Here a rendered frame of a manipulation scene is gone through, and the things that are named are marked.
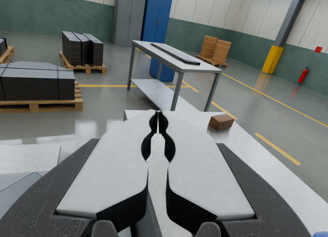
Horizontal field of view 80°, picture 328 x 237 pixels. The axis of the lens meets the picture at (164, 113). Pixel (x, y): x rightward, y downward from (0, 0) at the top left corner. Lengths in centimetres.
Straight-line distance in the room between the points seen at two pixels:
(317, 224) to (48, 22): 839
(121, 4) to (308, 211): 783
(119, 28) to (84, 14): 133
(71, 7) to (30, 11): 125
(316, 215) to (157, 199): 50
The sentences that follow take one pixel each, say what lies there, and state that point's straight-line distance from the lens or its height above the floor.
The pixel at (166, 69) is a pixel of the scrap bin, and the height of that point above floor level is 31.
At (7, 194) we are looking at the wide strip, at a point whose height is 86.
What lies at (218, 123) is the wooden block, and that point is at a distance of 99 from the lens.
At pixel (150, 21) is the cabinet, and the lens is 850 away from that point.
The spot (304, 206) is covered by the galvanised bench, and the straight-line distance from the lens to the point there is 84.
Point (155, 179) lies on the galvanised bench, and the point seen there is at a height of 105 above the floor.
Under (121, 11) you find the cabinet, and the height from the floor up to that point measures 118.
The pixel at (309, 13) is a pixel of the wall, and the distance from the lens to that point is 978.
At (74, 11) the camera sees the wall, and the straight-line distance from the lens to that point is 847.
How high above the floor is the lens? 152
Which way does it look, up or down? 27 degrees down
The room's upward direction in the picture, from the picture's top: 12 degrees clockwise
